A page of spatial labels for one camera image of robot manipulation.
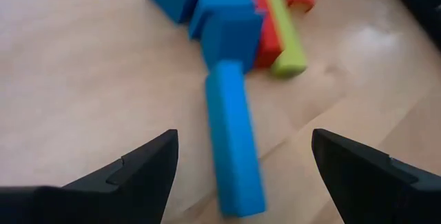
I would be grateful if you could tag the large blue rectangular block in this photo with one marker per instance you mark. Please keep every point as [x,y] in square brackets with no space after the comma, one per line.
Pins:
[229,34]

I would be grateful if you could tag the blue long block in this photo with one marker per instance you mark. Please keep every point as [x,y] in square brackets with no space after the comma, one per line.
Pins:
[234,138]

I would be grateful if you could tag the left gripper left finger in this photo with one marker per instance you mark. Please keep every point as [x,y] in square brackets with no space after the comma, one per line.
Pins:
[120,193]

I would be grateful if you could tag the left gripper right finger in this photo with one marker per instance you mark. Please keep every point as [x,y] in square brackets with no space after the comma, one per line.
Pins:
[379,189]

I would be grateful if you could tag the light green long block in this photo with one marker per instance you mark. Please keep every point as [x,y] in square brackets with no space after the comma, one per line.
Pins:
[287,38]

